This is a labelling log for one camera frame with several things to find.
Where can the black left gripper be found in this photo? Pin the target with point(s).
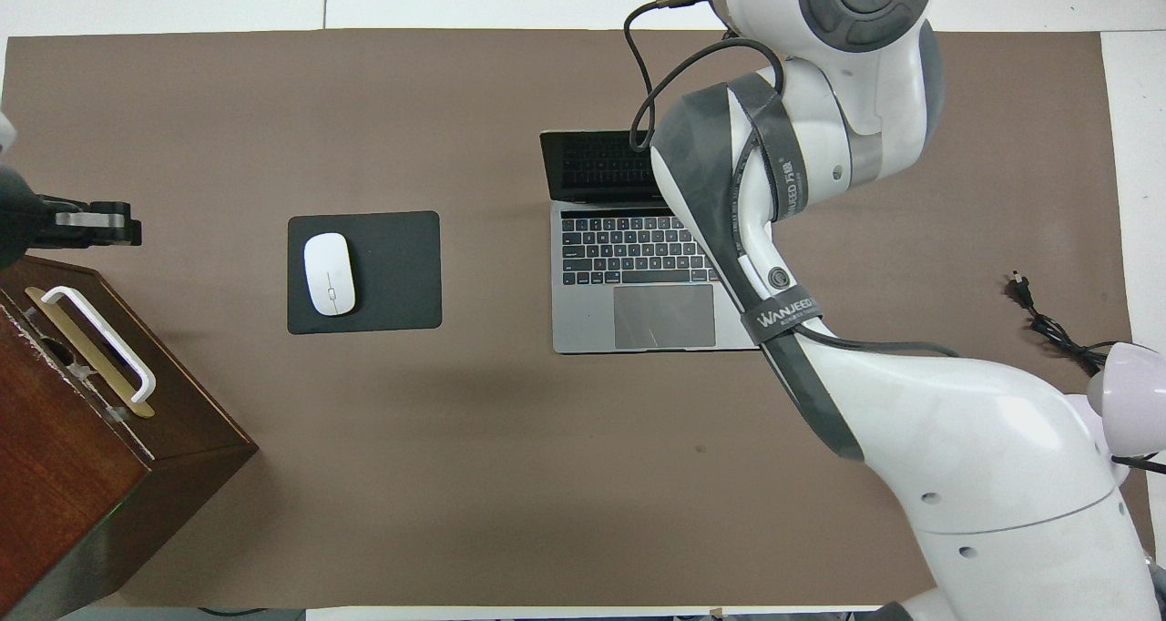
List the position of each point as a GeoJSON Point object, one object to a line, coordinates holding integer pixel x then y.
{"type": "Point", "coordinates": [18, 220]}

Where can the silver laptop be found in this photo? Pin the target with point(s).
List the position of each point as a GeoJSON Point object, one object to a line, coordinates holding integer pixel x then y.
{"type": "Point", "coordinates": [638, 320]}

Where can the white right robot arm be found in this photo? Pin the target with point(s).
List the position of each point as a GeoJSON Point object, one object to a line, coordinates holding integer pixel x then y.
{"type": "Point", "coordinates": [984, 457]}

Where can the white computer mouse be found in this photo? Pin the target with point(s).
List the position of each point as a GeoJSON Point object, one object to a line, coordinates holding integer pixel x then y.
{"type": "Point", "coordinates": [330, 275]}

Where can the dark brown wooden box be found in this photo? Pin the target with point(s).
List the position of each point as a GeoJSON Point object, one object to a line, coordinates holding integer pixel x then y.
{"type": "Point", "coordinates": [82, 475]}

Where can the black mouse pad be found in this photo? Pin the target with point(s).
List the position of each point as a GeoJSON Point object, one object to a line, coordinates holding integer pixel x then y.
{"type": "Point", "coordinates": [401, 275]}

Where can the brown table mat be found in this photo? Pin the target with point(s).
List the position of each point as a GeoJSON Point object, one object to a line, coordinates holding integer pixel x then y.
{"type": "Point", "coordinates": [364, 475]}

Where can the white desk lamp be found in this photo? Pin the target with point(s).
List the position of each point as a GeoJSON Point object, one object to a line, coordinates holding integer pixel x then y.
{"type": "Point", "coordinates": [1134, 384]}

